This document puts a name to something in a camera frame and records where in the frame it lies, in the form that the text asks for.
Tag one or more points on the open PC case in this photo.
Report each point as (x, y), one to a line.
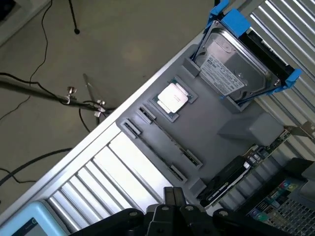
(295, 211)

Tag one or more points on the black stand pole with clamps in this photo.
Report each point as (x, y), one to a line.
(29, 89)

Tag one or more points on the silver hard disk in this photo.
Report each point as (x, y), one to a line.
(229, 59)

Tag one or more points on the silver CPU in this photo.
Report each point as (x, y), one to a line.
(172, 97)

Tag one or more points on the blue disk caddy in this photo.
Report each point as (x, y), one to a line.
(236, 20)

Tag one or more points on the light blue teach pendant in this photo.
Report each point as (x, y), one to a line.
(29, 221)

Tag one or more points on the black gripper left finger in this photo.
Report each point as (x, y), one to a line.
(157, 221)

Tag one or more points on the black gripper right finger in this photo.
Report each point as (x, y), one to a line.
(194, 221)

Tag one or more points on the green graphics card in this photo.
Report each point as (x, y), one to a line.
(229, 169)

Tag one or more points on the black tripod leg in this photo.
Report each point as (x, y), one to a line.
(73, 17)

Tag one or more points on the green RAM stick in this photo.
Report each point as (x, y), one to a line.
(190, 157)

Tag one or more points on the white board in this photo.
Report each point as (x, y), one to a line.
(19, 19)

